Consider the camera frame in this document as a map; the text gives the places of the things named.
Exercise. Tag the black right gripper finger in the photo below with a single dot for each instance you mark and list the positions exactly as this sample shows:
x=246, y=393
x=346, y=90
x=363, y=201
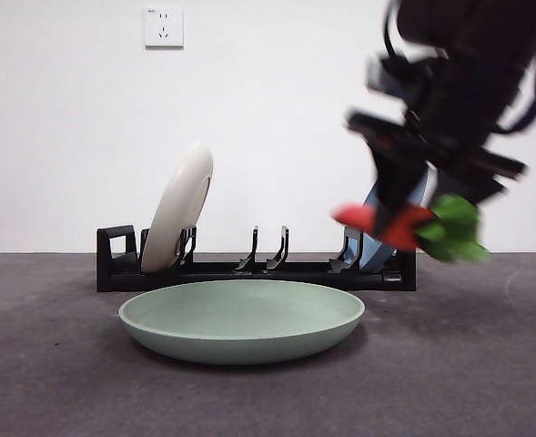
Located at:
x=468, y=186
x=395, y=186

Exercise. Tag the orange toy carrot green leaves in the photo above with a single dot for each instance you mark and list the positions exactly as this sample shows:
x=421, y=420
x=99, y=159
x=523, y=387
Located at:
x=408, y=227

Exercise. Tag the green plate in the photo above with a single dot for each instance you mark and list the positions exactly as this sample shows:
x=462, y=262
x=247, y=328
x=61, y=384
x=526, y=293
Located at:
x=240, y=337

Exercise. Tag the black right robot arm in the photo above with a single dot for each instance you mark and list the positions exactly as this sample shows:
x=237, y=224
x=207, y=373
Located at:
x=477, y=45

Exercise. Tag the blue plate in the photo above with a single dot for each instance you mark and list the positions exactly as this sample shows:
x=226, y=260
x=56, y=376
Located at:
x=372, y=257

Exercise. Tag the cream plate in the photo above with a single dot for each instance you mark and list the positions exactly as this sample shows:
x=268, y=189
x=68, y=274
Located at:
x=176, y=214

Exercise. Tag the black plate rack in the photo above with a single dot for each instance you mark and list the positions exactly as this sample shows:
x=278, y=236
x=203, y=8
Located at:
x=113, y=277

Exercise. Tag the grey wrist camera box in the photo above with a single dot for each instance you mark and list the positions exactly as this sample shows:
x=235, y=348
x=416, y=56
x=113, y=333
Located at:
x=381, y=73

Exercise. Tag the white wall socket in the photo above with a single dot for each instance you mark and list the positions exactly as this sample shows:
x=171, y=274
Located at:
x=164, y=27

